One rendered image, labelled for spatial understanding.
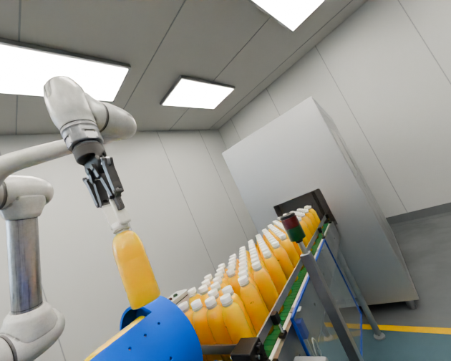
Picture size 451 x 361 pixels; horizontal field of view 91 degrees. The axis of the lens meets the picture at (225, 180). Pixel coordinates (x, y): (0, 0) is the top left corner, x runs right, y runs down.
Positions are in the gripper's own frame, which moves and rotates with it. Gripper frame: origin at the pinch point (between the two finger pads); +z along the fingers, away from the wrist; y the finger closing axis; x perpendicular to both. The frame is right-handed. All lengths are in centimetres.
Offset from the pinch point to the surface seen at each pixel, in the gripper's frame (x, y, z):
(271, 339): 32, 3, 60
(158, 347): -3.2, -0.5, 33.8
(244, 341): 17, 5, 49
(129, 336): -6.4, -4.1, 28.3
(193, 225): 275, -241, 16
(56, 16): 71, -84, -191
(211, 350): 19, -12, 53
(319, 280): 48, 23, 51
